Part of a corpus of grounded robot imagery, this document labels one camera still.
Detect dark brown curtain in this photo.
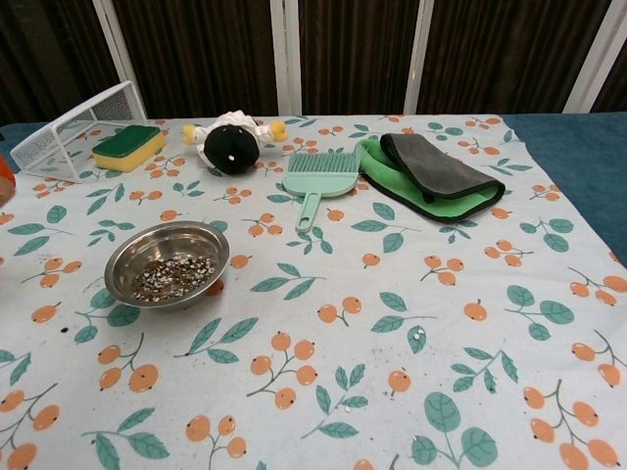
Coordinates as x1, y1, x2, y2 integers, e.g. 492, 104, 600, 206
0, 0, 627, 127

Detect floral orange leaf tablecloth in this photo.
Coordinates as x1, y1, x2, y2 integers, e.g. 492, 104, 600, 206
0, 115, 627, 470

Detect crushed shell bits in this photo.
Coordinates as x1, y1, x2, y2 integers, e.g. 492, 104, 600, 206
132, 256, 217, 301

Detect yellow green sponge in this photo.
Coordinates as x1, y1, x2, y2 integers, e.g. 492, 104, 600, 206
91, 124, 167, 174

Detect black white plush toy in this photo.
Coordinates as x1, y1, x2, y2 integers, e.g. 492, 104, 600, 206
182, 111, 288, 176

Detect mint green hand brush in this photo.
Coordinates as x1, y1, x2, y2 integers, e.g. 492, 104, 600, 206
282, 151, 362, 234

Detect green grey folded cloth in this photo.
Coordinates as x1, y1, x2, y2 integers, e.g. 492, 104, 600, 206
353, 132, 507, 225

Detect white wire mesh basket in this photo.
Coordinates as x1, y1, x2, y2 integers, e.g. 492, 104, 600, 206
9, 80, 149, 185

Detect white frame post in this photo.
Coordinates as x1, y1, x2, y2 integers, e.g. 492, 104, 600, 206
269, 0, 303, 117
92, 0, 149, 121
403, 0, 433, 117
562, 0, 627, 115

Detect stainless steel bowl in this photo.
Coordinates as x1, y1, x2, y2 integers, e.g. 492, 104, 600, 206
104, 220, 231, 313

